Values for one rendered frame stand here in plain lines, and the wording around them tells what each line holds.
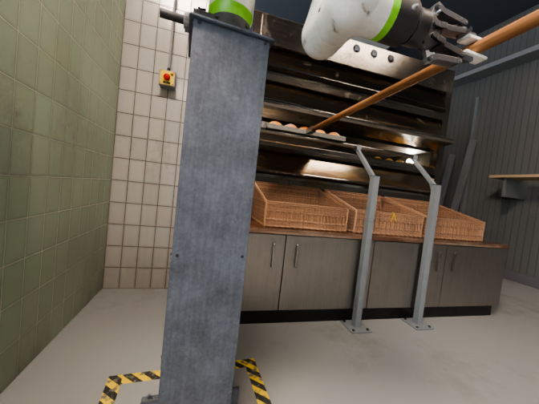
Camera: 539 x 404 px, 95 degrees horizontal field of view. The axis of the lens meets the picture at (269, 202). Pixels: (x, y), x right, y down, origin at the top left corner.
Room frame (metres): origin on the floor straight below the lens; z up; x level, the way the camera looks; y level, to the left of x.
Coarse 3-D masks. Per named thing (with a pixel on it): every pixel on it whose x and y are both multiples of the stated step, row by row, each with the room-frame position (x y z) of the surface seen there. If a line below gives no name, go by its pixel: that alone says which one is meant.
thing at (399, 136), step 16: (272, 112) 1.87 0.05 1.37; (288, 112) 1.85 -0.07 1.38; (304, 112) 1.84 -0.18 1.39; (336, 128) 2.08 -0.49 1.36; (352, 128) 2.06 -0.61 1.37; (368, 128) 2.03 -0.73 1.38; (384, 128) 2.03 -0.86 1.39; (416, 144) 2.31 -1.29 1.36; (432, 144) 2.28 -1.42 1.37; (448, 144) 2.25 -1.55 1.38
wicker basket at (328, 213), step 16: (256, 192) 1.73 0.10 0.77; (272, 192) 1.90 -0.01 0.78; (288, 192) 1.93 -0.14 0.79; (304, 192) 1.97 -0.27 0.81; (320, 192) 1.96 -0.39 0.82; (256, 208) 1.67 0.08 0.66; (272, 208) 1.45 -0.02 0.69; (288, 208) 1.47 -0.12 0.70; (304, 208) 1.49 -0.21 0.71; (320, 208) 1.52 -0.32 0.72; (336, 208) 1.55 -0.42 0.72; (272, 224) 1.44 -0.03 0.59; (288, 224) 1.47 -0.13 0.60; (304, 224) 1.50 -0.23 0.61; (320, 224) 1.53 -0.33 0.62; (336, 224) 1.55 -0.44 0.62
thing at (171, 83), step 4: (160, 72) 1.65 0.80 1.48; (164, 72) 1.66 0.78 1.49; (168, 72) 1.67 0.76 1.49; (172, 72) 1.67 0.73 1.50; (160, 76) 1.66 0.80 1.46; (172, 76) 1.67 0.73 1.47; (160, 80) 1.66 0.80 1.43; (164, 80) 1.66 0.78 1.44; (168, 80) 1.67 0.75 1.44; (172, 80) 1.67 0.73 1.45; (160, 84) 1.66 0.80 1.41; (164, 84) 1.67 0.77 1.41; (168, 84) 1.67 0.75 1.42; (172, 84) 1.67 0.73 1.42; (168, 88) 1.72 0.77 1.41; (172, 88) 1.71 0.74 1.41
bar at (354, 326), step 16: (336, 144) 1.68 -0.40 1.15; (352, 144) 1.70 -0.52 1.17; (416, 160) 1.83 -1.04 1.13; (368, 192) 1.53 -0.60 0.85; (432, 192) 1.64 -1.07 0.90; (368, 208) 1.51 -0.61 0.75; (432, 208) 1.62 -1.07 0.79; (368, 224) 1.49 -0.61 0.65; (432, 224) 1.62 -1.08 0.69; (368, 240) 1.50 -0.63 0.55; (432, 240) 1.63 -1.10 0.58; (368, 256) 1.50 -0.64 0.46; (416, 304) 1.64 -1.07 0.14; (352, 320) 1.52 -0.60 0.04; (416, 320) 1.63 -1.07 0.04
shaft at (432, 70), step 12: (516, 24) 0.53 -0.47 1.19; (528, 24) 0.52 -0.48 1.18; (492, 36) 0.58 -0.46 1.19; (504, 36) 0.56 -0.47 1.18; (516, 36) 0.55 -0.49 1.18; (468, 48) 0.63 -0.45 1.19; (480, 48) 0.60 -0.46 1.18; (420, 72) 0.76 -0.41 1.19; (432, 72) 0.73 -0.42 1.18; (396, 84) 0.85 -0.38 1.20; (408, 84) 0.81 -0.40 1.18; (372, 96) 0.97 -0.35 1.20; (384, 96) 0.92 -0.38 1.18; (348, 108) 1.13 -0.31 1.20; (360, 108) 1.06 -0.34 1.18; (324, 120) 1.36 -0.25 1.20; (336, 120) 1.26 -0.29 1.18
